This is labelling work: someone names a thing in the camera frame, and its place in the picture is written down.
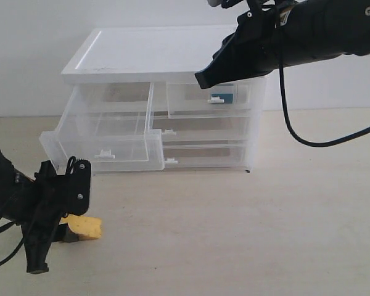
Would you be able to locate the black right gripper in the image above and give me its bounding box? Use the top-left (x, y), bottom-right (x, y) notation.
top-left (195, 2), bottom-right (295, 89)

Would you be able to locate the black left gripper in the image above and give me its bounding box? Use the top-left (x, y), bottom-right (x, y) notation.
top-left (15, 161), bottom-right (79, 273)

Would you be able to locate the yellow cheese wedge sponge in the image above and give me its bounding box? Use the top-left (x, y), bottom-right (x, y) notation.
top-left (60, 215), bottom-right (102, 241)

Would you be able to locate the teal bottle white cap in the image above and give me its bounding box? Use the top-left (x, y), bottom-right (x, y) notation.
top-left (208, 84), bottom-right (237, 104)

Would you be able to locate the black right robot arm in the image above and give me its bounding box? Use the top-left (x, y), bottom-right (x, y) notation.
top-left (195, 1), bottom-right (370, 89)

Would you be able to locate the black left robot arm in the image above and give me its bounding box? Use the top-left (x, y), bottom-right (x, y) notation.
top-left (0, 150), bottom-right (101, 274)

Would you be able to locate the clear middle wide drawer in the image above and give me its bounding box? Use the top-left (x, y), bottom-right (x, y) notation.
top-left (153, 117), bottom-right (251, 142)

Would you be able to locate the clear wide drawer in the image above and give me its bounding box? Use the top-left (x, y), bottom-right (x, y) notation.
top-left (163, 144), bottom-right (253, 168)
top-left (153, 117), bottom-right (251, 142)

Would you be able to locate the clear bottom wide drawer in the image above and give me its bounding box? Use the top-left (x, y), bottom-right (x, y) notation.
top-left (163, 144), bottom-right (253, 168)

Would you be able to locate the white plastic drawer cabinet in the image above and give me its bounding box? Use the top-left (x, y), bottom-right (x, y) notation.
top-left (60, 25), bottom-right (268, 175)

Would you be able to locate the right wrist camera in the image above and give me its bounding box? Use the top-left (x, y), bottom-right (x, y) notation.
top-left (207, 0), bottom-right (243, 9)

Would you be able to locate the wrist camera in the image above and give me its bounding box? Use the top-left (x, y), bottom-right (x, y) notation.
top-left (58, 156), bottom-right (92, 216)
top-left (207, 0), bottom-right (243, 9)

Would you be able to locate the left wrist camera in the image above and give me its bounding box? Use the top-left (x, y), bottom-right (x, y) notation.
top-left (58, 156), bottom-right (92, 216)

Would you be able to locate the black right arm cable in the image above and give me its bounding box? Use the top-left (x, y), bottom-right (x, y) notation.
top-left (274, 6), bottom-right (370, 147)

